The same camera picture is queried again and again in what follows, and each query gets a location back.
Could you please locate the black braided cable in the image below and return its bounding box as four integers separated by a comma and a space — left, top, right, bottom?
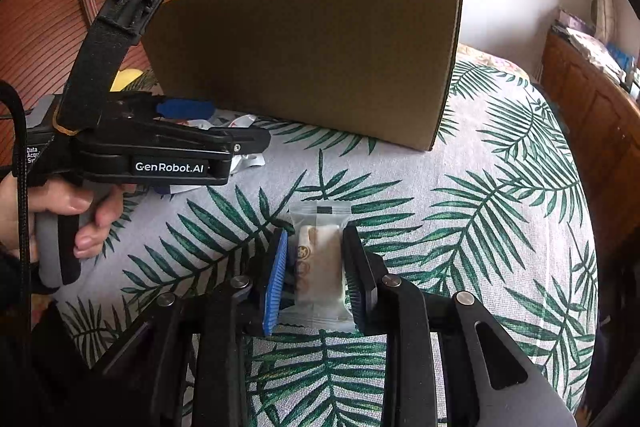
0, 79, 33, 268

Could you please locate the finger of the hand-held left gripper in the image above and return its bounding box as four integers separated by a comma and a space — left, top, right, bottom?
150, 97, 217, 122
150, 119, 273, 158

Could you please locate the person's left hand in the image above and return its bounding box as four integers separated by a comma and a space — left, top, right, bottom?
0, 177, 126, 260

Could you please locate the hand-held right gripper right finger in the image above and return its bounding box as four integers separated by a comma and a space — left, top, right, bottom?
340, 224, 578, 427

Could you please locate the brown cardboard box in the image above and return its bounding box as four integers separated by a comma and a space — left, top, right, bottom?
141, 0, 466, 152

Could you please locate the clear beige snack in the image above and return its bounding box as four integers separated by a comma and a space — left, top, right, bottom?
287, 199, 357, 333

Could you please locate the wooden wardrobe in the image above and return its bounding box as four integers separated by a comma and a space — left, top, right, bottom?
0, 0, 251, 168

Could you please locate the beige curtain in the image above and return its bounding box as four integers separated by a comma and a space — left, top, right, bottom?
587, 0, 621, 48

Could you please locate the white purple snack packet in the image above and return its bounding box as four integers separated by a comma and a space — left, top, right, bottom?
180, 115, 257, 130

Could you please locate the wooden cabinet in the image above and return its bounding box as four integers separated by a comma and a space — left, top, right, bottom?
540, 29, 640, 228

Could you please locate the pile of assorted clutter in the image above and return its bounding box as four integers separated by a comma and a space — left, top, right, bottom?
552, 7, 640, 100

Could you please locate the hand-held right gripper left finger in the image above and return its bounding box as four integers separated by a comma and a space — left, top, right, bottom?
87, 227, 291, 427

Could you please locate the yellow cloth item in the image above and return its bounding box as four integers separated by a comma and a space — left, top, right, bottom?
110, 68, 156, 92

